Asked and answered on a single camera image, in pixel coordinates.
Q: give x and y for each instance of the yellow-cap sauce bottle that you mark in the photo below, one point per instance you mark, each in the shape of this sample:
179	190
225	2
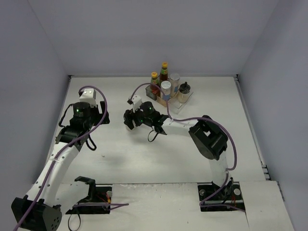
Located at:
154	83
164	72

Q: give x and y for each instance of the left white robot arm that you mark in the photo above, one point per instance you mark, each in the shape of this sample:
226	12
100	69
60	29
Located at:
43	206

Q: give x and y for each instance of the black-knob-lid spice jar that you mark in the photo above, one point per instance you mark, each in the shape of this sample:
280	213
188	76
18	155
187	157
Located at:
184	92

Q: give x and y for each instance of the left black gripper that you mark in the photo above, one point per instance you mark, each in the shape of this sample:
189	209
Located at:
101	115

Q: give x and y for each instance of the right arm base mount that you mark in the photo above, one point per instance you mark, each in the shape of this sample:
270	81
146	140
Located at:
230	198

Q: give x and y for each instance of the grey plastic organizer bin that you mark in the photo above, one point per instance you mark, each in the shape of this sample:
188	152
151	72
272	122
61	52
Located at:
152	94

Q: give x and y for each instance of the silver-cap shaker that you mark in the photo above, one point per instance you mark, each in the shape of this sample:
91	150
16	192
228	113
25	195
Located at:
165	90
174	79

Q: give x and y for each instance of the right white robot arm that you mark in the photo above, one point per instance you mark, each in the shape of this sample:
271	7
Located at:
209	139

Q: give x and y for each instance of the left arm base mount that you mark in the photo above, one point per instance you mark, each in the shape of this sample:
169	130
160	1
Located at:
96	194

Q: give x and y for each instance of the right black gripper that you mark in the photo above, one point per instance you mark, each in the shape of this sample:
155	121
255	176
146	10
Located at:
130	118

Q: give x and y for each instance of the clear plastic organizer bin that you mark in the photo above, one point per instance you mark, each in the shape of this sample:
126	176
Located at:
175	106

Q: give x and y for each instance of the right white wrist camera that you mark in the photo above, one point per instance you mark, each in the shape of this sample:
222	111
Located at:
135	102

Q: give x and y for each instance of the black-lid spice jar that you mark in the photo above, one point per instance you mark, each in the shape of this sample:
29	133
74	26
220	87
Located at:
131	128

